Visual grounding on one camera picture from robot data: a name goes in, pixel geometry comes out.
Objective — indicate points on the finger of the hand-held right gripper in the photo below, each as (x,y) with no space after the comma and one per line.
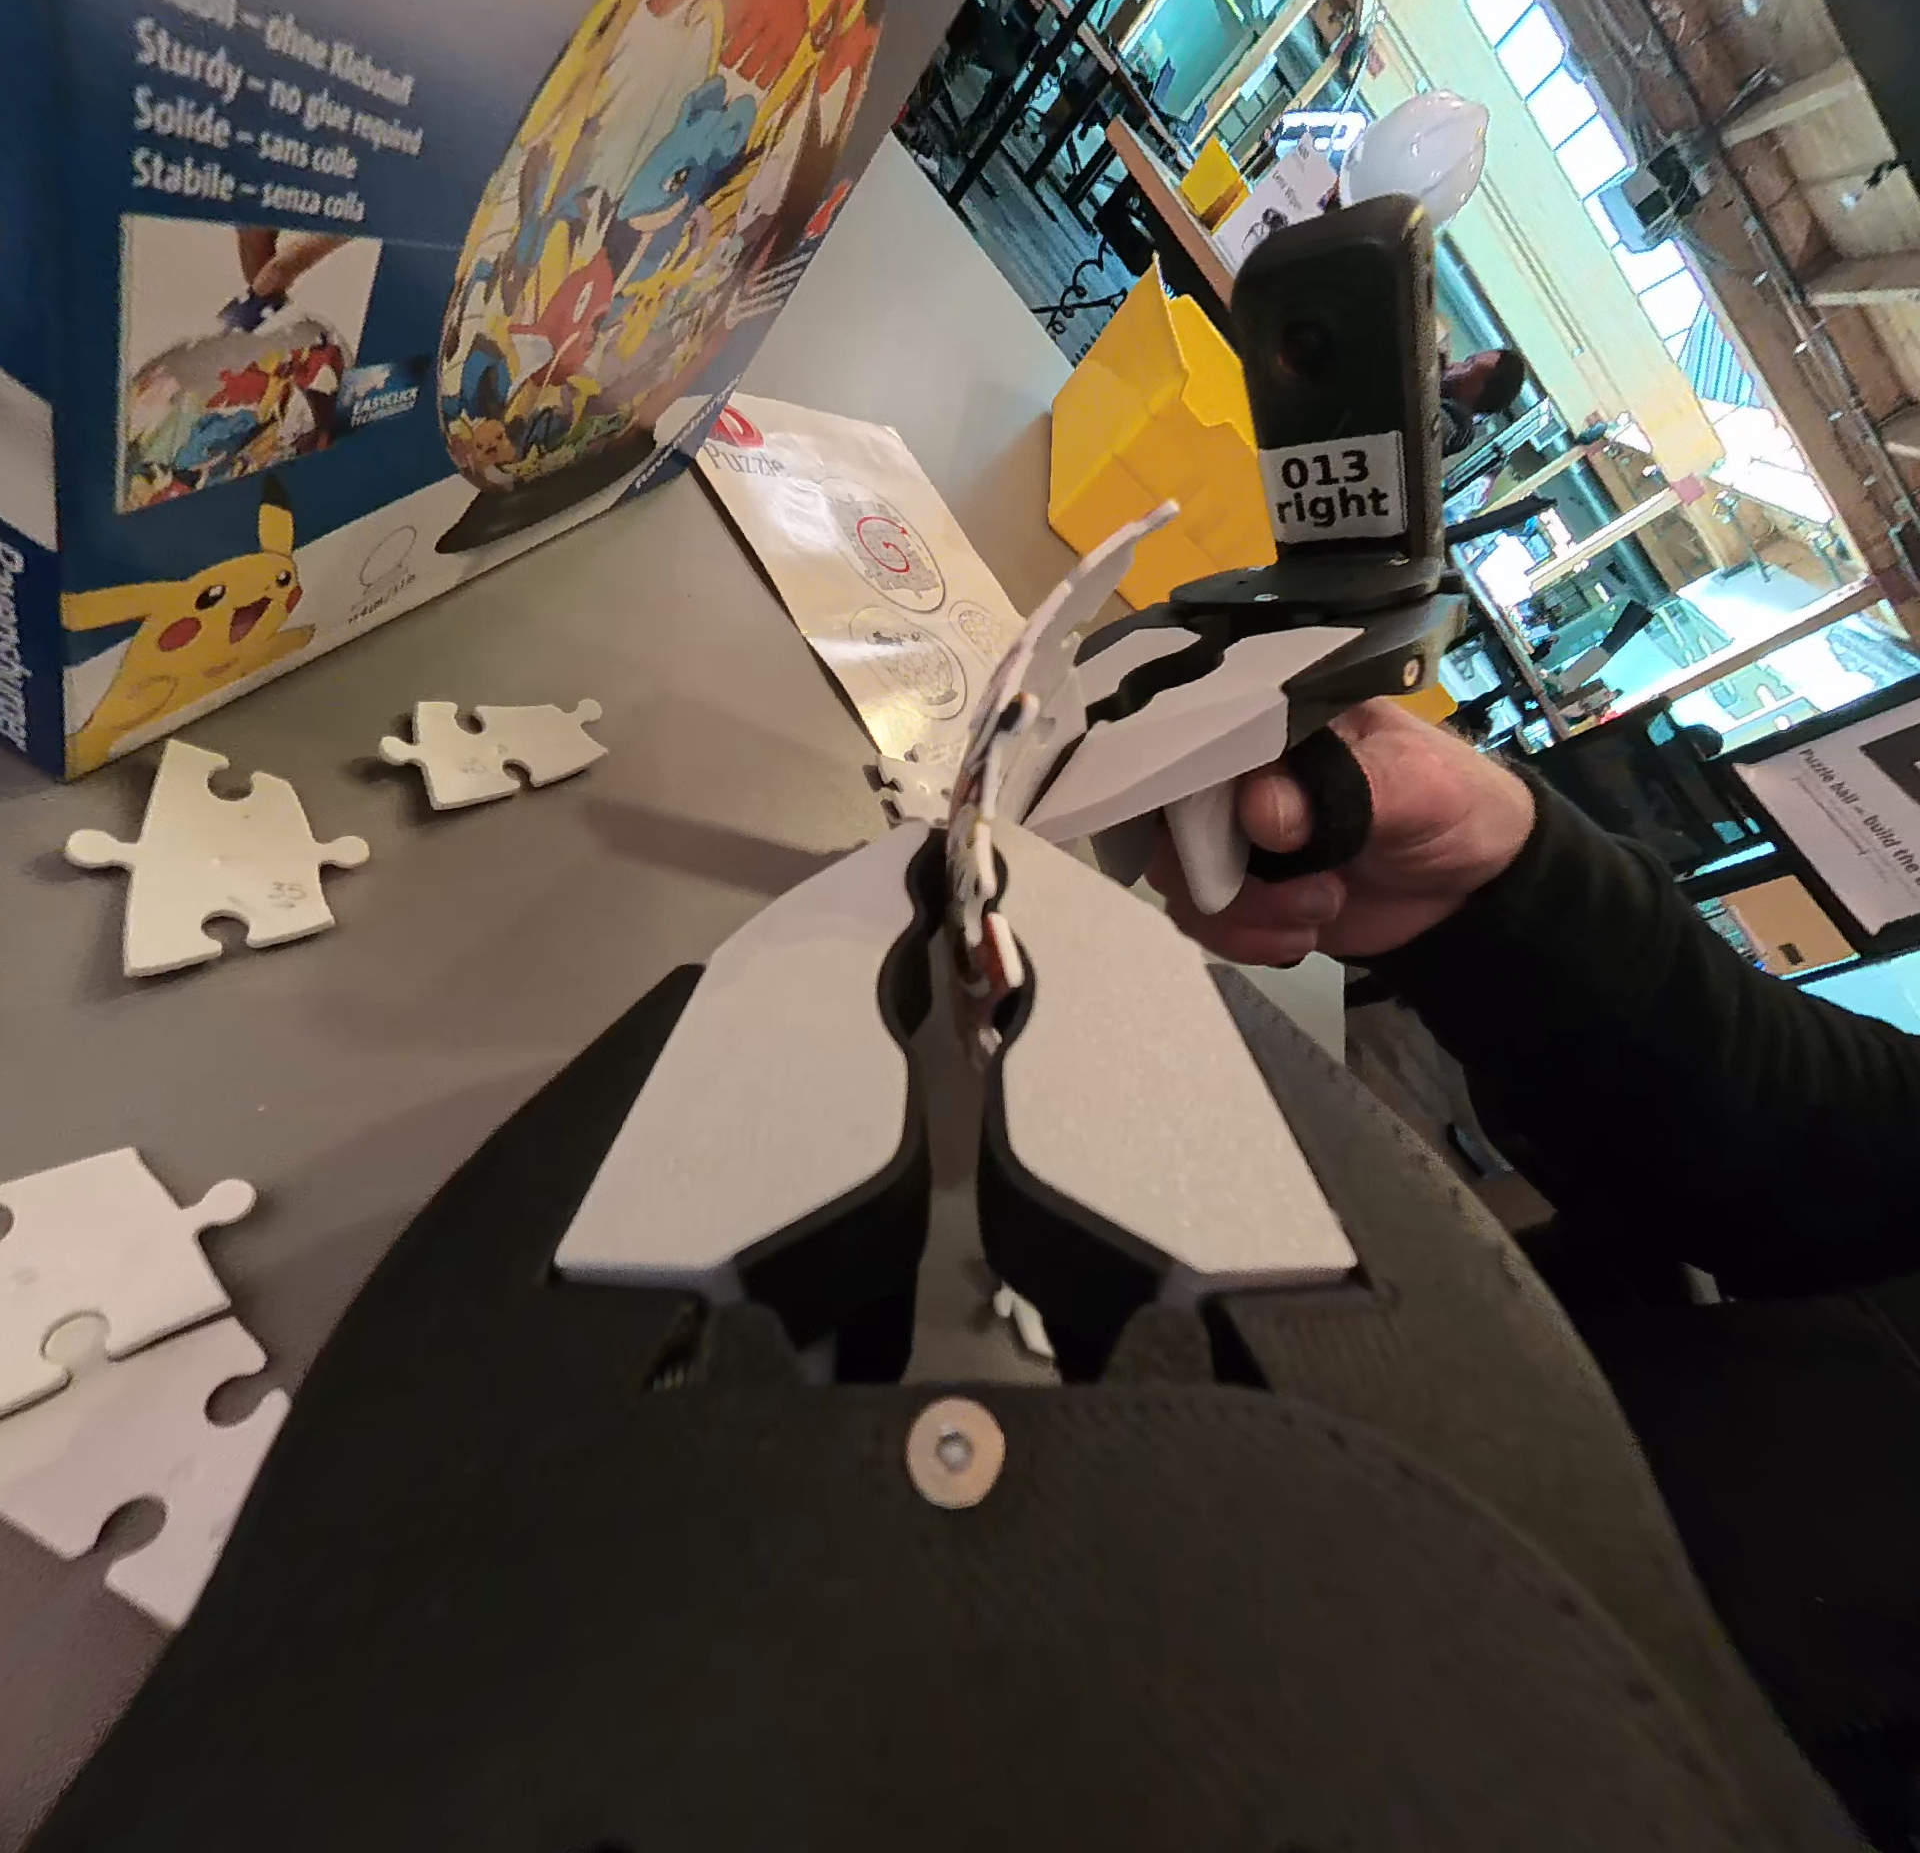
(1306,653)
(1185,759)

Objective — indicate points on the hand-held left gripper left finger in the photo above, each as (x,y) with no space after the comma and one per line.
(750,1103)

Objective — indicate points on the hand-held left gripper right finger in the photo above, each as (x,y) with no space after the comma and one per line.
(1169,1103)

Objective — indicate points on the four-piece white puzzle section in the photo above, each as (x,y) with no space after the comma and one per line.
(1050,653)

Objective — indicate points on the white puzzle pieces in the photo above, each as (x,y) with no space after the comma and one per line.
(195,864)

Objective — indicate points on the colourful cartoon puzzle box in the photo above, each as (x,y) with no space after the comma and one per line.
(227,308)

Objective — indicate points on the person's right hand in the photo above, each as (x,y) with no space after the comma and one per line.
(1427,833)

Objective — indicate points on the yellow plastic case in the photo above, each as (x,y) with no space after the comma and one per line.
(1155,429)

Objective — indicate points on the white instruction sheet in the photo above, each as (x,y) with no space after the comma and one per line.
(839,564)

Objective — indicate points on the white pendant lamp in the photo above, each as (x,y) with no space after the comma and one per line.
(1418,150)

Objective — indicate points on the black framed white sign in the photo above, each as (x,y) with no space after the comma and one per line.
(1846,818)

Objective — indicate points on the person's black jacket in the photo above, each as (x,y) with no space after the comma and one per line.
(1799,1508)

